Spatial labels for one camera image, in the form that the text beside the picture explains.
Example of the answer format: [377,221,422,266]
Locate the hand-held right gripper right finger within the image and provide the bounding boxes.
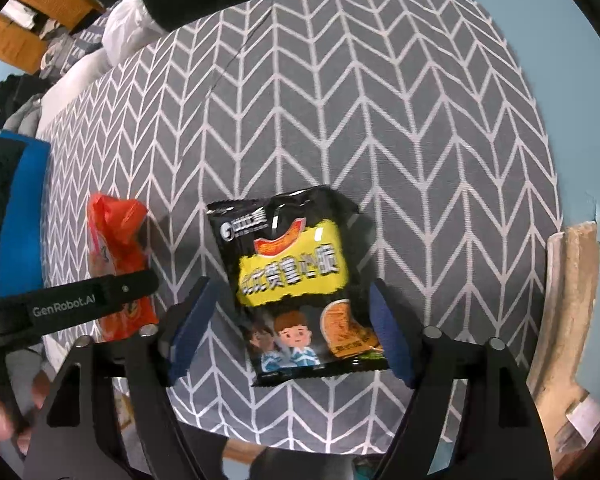
[369,279,554,480]

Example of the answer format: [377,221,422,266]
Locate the grey pillow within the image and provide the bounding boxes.
[35,50,116,131]

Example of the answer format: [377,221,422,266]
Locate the wooden cabinet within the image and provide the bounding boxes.
[0,0,106,74]

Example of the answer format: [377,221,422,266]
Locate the black yellow snack packet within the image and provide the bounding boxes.
[207,185,389,389]

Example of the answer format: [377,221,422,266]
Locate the grey plaid bedding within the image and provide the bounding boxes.
[42,12,112,81]

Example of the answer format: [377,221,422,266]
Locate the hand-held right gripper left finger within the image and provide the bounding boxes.
[22,276,222,480]

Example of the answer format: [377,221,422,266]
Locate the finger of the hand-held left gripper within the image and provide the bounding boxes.
[25,269,160,335]

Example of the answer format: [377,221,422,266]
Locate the grey chevron tablecloth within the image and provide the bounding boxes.
[35,0,564,454]

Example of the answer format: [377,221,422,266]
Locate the light wooden board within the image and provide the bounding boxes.
[525,222,600,457]

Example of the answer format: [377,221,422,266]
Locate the blue cardboard box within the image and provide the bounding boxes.
[0,130,52,302]

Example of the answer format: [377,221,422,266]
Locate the orange honeycomb snack bag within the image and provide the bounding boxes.
[87,192,161,344]

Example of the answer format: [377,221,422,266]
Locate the grey quilted jacket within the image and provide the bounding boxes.
[2,97,44,134]

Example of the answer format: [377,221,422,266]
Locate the black clothes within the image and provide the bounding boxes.
[0,74,46,134]

